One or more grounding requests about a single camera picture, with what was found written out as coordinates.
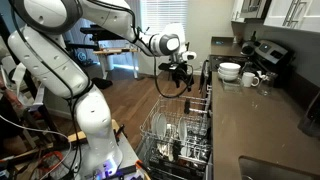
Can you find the wooden table white legs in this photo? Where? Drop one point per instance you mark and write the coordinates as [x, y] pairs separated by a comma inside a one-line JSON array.
[[113, 51]]

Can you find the white ceramic bowl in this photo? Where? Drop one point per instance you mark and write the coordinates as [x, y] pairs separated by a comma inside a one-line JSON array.
[[226, 75], [227, 80], [230, 66]]

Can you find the dark glass bottle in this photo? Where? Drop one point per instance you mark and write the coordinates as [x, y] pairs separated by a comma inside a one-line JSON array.
[[254, 36]]

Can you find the black stainless steel stove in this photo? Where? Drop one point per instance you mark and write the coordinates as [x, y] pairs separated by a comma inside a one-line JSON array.
[[270, 53]]

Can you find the large white dinner plate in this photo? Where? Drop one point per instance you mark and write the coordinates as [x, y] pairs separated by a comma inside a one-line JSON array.
[[182, 129]]

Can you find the clear rectangular glass dish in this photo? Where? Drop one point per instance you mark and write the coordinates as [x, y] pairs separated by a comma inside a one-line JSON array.
[[233, 86]]

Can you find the clear glass cup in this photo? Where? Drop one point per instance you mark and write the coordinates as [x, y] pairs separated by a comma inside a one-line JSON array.
[[248, 80]]

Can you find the built-in dishwasher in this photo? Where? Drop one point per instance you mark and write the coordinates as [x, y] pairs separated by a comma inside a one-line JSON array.
[[143, 154]]

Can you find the grey robot base table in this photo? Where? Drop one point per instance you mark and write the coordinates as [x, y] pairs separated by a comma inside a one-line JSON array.
[[128, 155]]

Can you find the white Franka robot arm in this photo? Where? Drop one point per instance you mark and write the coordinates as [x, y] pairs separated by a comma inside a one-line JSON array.
[[50, 66]]

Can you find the black bar clamp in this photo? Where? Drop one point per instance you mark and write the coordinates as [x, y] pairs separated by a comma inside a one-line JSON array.
[[120, 130]]

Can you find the window with white blinds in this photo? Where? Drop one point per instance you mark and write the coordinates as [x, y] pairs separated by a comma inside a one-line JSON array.
[[163, 16]]

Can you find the clear glass jar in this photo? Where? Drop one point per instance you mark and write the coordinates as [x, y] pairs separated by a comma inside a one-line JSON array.
[[266, 85]]

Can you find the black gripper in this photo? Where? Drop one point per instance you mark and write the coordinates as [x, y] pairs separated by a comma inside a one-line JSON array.
[[180, 72]]

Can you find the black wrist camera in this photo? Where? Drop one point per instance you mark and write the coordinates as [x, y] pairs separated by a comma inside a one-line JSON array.
[[166, 66]]

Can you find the stainless steel kitchen sink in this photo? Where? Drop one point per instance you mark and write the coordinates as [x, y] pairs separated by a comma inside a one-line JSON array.
[[273, 170]]

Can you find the white upper cabinet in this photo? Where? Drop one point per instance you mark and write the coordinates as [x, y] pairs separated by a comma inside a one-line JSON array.
[[237, 10], [300, 13]]

